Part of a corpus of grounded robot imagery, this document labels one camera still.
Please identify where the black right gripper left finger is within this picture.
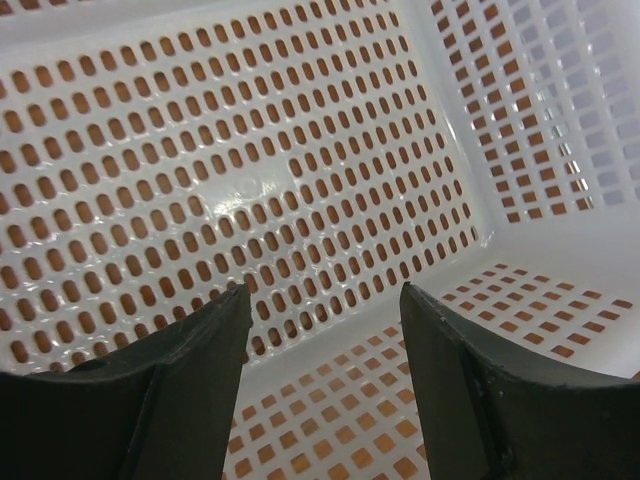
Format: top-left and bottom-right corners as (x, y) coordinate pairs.
(1, 286), (251, 479)

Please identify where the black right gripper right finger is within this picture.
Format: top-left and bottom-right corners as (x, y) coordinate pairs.
(400, 284), (639, 479)

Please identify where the white perforated plastic basket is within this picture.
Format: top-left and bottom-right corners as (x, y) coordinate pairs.
(1, 1), (639, 479)

